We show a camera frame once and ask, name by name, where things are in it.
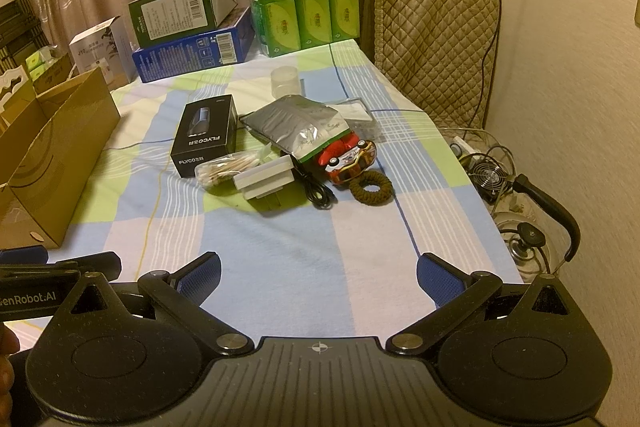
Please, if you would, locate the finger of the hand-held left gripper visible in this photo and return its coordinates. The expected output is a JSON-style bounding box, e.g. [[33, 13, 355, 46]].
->
[[47, 251, 122, 280], [0, 246, 48, 266]]

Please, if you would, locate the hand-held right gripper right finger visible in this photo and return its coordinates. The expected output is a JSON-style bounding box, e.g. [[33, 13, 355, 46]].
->
[[385, 251, 594, 356]]

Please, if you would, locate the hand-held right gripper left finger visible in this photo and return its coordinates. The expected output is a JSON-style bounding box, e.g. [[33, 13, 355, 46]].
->
[[47, 251, 257, 357]]

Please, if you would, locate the black shaver box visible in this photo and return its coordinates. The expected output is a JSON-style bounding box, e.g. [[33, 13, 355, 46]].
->
[[170, 95, 239, 178], [0, 67, 122, 249]]

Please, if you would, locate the red toy car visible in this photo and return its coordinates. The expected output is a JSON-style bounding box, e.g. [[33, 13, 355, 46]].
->
[[319, 131, 379, 188]]

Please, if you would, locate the clear plastic case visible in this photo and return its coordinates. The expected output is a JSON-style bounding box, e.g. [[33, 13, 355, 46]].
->
[[334, 98, 382, 141]]

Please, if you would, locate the clear plastic cup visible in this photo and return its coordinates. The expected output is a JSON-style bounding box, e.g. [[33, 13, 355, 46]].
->
[[270, 65, 301, 98]]

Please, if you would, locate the person's left hand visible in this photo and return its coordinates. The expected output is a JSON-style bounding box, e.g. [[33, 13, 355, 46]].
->
[[0, 324, 21, 408]]

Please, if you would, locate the plaid bed sheet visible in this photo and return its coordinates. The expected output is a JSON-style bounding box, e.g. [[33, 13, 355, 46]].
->
[[10, 38, 527, 353]]

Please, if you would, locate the small metal fan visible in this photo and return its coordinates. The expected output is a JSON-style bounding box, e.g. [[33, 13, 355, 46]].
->
[[472, 161, 509, 196]]

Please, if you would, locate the brown hair scrunchie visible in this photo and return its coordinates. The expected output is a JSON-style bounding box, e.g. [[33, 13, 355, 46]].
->
[[348, 170, 396, 206]]

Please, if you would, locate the bag of cotton swabs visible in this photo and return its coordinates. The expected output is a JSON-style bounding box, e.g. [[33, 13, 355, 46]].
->
[[196, 148, 272, 194]]

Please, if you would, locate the small white flat box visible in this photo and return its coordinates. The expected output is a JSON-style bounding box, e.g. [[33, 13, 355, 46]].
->
[[232, 154, 297, 204]]

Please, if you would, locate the white power strip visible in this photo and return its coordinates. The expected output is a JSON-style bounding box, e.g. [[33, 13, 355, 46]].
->
[[451, 134, 484, 158]]

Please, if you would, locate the brown carton with white insert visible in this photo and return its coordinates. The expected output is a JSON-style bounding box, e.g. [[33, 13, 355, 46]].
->
[[0, 51, 77, 114]]

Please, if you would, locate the bundle of small green packs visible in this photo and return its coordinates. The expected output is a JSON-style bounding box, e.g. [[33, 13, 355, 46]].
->
[[25, 49, 57, 81]]

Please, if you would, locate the white appliance carton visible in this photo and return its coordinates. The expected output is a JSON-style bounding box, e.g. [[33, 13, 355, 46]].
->
[[68, 16, 132, 88]]

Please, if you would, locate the blue carton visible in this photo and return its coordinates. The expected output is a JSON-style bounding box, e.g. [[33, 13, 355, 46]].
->
[[132, 6, 257, 84]]

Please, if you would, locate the black folding hand trolley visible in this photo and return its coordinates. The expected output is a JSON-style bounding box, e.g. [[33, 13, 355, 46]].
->
[[0, 0, 52, 75]]

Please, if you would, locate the quilted beige chair cover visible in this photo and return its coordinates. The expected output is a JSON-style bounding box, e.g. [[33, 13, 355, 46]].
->
[[364, 0, 501, 130]]

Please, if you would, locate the dark green carton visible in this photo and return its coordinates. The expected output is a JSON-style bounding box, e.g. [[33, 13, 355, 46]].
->
[[128, 0, 239, 50]]

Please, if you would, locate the glass kettle with black handle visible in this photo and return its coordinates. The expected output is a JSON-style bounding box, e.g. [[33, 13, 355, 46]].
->
[[492, 173, 582, 284]]

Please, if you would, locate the black cable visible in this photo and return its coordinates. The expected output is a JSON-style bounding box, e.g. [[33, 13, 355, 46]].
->
[[294, 161, 336, 211]]

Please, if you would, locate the dark charger cable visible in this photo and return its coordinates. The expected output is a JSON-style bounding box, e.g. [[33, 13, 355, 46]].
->
[[479, 0, 526, 130]]

